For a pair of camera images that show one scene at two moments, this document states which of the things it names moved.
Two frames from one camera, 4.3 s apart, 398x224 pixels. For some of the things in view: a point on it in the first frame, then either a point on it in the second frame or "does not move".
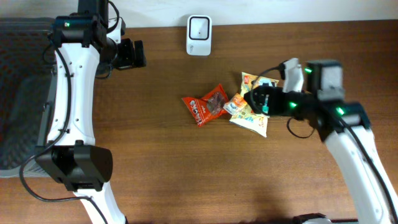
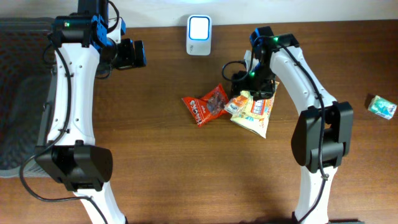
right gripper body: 263,100 -> 259,93
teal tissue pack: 265,108 -> 382,107
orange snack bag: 213,104 does not move
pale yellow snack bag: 247,117 does not move
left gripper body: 137,53 does not move
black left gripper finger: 140,59 does not move
